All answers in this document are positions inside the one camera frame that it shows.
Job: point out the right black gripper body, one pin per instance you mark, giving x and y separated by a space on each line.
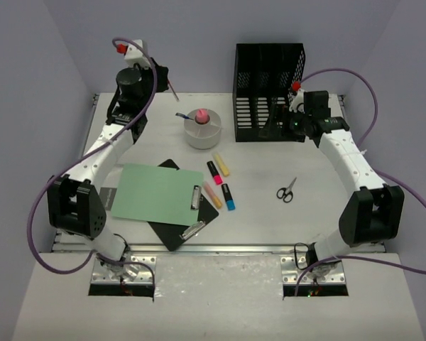
297 123

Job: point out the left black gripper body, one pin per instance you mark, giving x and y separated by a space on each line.
161 78

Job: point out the red pen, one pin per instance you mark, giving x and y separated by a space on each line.
173 91

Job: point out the blue pen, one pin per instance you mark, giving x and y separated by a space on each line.
184 116

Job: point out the black handled scissors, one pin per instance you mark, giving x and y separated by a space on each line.
286 193

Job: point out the pink capped glue stick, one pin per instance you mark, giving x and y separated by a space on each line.
202 116

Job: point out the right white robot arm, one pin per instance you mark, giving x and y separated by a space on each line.
374 208

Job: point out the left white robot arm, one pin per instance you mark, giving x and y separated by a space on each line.
74 204

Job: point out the white round desk organizer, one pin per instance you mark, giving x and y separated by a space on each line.
203 136

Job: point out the black mesh file organizer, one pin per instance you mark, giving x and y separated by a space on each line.
264 72

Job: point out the yellow highlighter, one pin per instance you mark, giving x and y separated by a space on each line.
221 164

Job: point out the black pink highlighter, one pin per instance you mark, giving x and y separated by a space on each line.
214 173

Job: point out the black blue highlighter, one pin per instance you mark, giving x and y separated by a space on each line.
228 197

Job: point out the pale orange highlighter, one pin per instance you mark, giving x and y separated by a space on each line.
212 195

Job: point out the green clipboard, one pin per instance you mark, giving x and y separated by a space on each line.
135 191

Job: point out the grey booklet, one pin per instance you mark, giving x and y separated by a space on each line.
107 196

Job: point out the black clipboard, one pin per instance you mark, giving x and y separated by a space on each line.
179 207

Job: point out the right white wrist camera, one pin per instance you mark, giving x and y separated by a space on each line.
297 93

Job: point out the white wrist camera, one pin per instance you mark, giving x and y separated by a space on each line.
297 93
134 56

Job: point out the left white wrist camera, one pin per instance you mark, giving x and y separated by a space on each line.
134 56

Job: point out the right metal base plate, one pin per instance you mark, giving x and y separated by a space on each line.
326 274

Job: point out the metal base plate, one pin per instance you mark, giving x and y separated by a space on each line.
326 274
140 271

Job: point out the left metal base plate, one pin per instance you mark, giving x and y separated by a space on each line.
140 271

